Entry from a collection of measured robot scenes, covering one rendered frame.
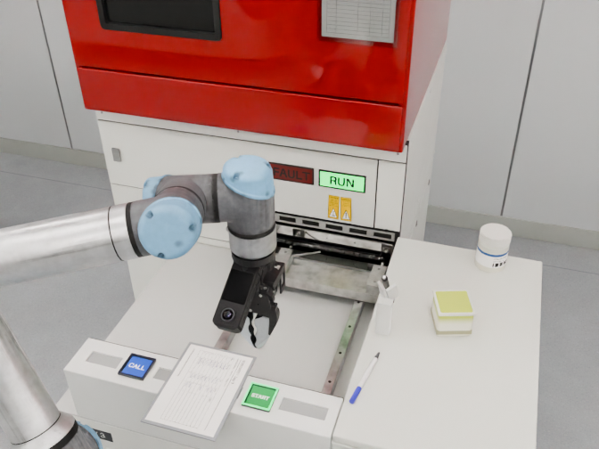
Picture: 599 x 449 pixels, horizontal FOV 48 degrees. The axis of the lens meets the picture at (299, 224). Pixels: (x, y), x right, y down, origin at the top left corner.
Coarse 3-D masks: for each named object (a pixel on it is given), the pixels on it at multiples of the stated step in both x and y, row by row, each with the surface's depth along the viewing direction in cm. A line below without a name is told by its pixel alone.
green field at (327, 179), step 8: (320, 176) 164; (328, 176) 163; (336, 176) 162; (344, 176) 162; (352, 176) 161; (320, 184) 165; (328, 184) 164; (336, 184) 164; (344, 184) 163; (352, 184) 162; (360, 184) 162
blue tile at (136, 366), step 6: (132, 360) 134; (138, 360) 134; (144, 360) 134; (150, 360) 134; (126, 366) 133; (132, 366) 133; (138, 366) 133; (144, 366) 133; (126, 372) 131; (132, 372) 131; (138, 372) 131; (144, 372) 131
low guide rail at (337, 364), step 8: (360, 304) 164; (352, 312) 161; (360, 312) 163; (352, 320) 159; (352, 328) 157; (344, 336) 155; (352, 336) 157; (344, 344) 153; (336, 352) 151; (344, 352) 151; (336, 360) 149; (344, 360) 152; (336, 368) 147; (328, 376) 145; (336, 376) 145; (328, 384) 143; (336, 384) 147; (328, 392) 141
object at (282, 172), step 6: (276, 168) 166; (282, 168) 166; (288, 168) 165; (294, 168) 165; (300, 168) 164; (276, 174) 167; (282, 174) 167; (288, 174) 166; (294, 174) 166; (300, 174) 165; (306, 174) 165; (294, 180) 167; (300, 180) 166; (306, 180) 166
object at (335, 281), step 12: (300, 264) 172; (312, 264) 172; (288, 276) 168; (300, 276) 168; (312, 276) 168; (324, 276) 168; (336, 276) 168; (348, 276) 168; (360, 276) 167; (300, 288) 168; (312, 288) 167; (324, 288) 165; (336, 288) 164; (348, 288) 164; (360, 288) 164; (360, 300) 164; (372, 300) 163
